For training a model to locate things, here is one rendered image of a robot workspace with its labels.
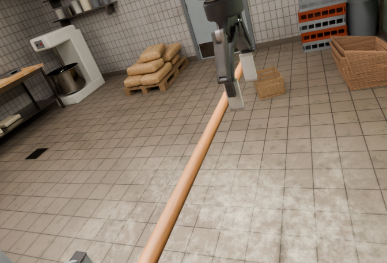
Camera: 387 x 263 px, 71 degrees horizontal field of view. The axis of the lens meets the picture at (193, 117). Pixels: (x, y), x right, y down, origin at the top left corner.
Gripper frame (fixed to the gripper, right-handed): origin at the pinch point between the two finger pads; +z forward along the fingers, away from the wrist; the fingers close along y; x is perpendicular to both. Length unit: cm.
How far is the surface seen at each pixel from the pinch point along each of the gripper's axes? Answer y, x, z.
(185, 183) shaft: -20.7, 9.3, 9.4
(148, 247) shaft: -35.2, 9.2, 8.8
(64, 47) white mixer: 333, 455, 27
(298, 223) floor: 64, 9, 130
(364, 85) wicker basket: 242, -41, 128
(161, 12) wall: 417, 267, 24
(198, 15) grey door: 420, 196, 47
